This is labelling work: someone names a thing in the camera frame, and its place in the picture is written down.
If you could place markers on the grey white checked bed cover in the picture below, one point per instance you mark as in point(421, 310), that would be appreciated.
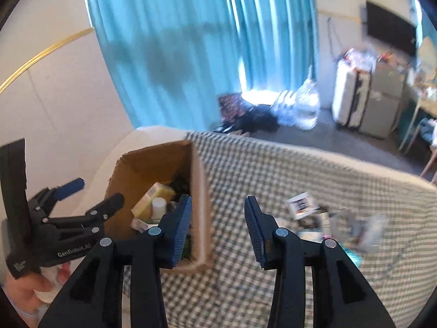
point(256, 170)

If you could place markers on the pack of water bottles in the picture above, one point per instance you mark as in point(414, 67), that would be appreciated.
point(283, 107)

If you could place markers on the silver snack packet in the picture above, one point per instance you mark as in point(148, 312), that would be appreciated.
point(302, 205)

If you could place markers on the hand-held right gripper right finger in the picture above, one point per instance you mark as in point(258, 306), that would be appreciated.
point(254, 235)

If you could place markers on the red white plastic bags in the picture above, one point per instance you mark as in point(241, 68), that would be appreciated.
point(358, 58)

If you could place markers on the yellow cardboard carton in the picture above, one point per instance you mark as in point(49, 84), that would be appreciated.
point(153, 196)

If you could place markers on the brown cardboard box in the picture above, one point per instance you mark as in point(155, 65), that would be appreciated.
point(201, 194)

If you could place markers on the black bag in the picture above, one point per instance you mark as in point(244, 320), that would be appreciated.
point(259, 119)

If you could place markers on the wooden desk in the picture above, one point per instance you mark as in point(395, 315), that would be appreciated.
point(426, 102)

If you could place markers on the black television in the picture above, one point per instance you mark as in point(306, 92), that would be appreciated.
point(389, 27)

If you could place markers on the person's left hand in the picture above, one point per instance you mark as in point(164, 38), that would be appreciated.
point(24, 290)

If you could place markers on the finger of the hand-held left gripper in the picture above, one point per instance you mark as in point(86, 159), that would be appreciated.
point(105, 206)
point(70, 186)

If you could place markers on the blue curtain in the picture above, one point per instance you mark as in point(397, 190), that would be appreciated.
point(170, 24)
point(425, 27)

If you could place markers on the white suitcase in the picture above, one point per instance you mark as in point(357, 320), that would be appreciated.
point(344, 92)

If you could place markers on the clear plastic bag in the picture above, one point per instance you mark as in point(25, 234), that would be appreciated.
point(358, 229)

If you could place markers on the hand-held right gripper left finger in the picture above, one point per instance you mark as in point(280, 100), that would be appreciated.
point(181, 232)

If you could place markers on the patterned gift bag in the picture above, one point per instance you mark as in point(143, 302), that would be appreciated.
point(232, 106)

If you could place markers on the large water jug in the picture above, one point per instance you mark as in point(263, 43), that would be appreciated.
point(307, 106)

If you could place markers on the white bottle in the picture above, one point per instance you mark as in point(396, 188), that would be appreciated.
point(158, 208)

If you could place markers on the teal shiny packet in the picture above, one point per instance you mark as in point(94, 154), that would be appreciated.
point(353, 256)

